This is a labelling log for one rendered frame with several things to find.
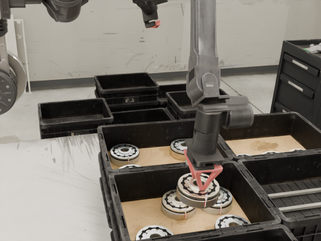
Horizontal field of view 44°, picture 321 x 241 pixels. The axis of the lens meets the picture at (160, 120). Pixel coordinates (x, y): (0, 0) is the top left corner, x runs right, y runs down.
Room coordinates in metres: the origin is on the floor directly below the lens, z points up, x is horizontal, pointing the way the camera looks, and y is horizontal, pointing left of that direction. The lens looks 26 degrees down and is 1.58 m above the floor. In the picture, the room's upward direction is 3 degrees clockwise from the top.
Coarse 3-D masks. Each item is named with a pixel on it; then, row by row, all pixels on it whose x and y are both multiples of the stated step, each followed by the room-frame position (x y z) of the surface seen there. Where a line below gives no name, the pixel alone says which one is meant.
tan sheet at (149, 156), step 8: (144, 152) 1.25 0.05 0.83; (152, 152) 1.26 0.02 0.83; (160, 152) 1.26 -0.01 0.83; (168, 152) 1.26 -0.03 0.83; (144, 160) 1.20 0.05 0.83; (152, 160) 1.20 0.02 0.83; (160, 160) 1.20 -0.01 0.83; (168, 160) 1.21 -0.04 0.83; (176, 160) 1.21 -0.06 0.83; (184, 160) 1.21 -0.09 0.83; (112, 168) 1.14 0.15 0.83
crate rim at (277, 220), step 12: (156, 168) 1.00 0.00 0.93; (168, 168) 1.00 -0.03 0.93; (180, 168) 1.01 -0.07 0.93; (240, 168) 1.02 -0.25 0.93; (120, 204) 0.82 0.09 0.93; (264, 204) 0.85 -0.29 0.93; (120, 216) 0.78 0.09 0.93; (276, 216) 0.81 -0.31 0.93; (120, 228) 0.74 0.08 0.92; (228, 228) 0.75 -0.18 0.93; (240, 228) 0.76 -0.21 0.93; (144, 240) 0.70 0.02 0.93; (156, 240) 0.70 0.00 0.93; (168, 240) 0.70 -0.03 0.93
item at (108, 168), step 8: (168, 120) 1.32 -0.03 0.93; (176, 120) 1.33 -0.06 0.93; (184, 120) 1.33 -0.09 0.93; (192, 120) 1.33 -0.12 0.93; (104, 128) 1.25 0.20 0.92; (104, 144) 1.12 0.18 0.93; (104, 152) 1.08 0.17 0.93; (224, 152) 1.12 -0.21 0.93; (104, 160) 1.05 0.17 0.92; (232, 160) 1.08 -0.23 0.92; (120, 168) 0.99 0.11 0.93; (128, 168) 0.99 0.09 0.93; (136, 168) 0.99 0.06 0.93; (144, 168) 1.00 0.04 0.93
